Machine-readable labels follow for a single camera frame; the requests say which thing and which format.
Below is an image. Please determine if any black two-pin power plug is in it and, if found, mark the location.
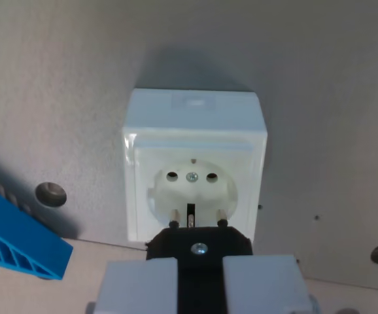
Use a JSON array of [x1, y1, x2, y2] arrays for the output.
[[145, 209, 254, 314]]

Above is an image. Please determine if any white wall socket box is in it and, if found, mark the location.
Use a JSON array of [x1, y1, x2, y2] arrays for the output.
[[122, 87, 269, 245]]

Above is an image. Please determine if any blue ribbed plastic wedge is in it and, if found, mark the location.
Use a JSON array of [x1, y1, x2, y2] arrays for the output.
[[0, 179, 75, 283]]

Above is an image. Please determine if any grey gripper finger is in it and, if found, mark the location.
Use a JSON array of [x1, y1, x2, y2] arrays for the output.
[[222, 254, 309, 314], [94, 258, 179, 314]]

